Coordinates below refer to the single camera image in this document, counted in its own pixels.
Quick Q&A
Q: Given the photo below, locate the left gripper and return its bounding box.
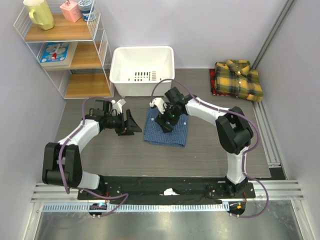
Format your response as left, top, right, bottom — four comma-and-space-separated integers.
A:
104, 109, 142, 136

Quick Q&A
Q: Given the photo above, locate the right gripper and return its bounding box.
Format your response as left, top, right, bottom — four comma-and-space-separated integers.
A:
156, 102, 183, 133

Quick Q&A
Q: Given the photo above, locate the blue checked long sleeve shirt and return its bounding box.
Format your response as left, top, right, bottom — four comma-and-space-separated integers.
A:
143, 107, 189, 148

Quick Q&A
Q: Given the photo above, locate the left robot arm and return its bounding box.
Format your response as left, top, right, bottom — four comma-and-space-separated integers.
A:
42, 99, 142, 200

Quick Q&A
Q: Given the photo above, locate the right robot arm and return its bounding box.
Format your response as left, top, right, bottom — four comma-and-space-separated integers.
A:
149, 87, 254, 198

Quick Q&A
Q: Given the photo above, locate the white plastic basket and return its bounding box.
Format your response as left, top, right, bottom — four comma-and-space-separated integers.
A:
109, 46, 175, 97

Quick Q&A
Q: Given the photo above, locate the white paper scrap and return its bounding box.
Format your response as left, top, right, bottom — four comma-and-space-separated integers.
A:
163, 188, 179, 196

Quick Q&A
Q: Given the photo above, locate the yellow plaid folded shirt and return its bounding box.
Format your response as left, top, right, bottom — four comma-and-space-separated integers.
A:
214, 59, 264, 102

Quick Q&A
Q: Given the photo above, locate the blue white picture book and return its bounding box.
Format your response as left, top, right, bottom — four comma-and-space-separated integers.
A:
39, 42, 70, 67

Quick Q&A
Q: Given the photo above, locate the blue white round tin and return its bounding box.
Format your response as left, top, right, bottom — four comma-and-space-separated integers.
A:
78, 0, 96, 22

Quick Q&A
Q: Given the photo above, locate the pink box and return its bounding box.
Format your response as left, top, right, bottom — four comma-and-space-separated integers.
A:
59, 0, 82, 23

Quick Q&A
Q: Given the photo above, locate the yellow plastic pitcher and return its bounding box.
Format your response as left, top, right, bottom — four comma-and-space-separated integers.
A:
23, 0, 55, 31

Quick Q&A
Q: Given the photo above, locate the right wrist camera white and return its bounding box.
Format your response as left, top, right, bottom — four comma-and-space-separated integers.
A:
149, 97, 167, 114

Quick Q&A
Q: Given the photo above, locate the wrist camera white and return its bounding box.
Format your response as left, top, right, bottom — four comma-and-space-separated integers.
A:
149, 97, 167, 114
111, 98, 126, 115

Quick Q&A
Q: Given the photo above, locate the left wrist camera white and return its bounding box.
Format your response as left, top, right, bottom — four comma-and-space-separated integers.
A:
111, 98, 126, 115

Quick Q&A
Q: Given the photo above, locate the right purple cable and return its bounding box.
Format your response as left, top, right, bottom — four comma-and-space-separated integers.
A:
151, 78, 270, 220

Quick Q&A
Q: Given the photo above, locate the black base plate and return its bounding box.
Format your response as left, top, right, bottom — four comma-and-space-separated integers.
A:
93, 176, 256, 206

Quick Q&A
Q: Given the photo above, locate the white slotted cable duct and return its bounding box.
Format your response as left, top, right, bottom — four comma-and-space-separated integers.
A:
42, 202, 230, 213

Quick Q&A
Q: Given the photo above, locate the white wire shelf rack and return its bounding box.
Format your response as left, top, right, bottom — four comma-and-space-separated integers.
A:
14, 0, 114, 99

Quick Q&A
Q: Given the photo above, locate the aluminium frame rail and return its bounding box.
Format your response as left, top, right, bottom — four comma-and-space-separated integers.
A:
31, 180, 304, 203

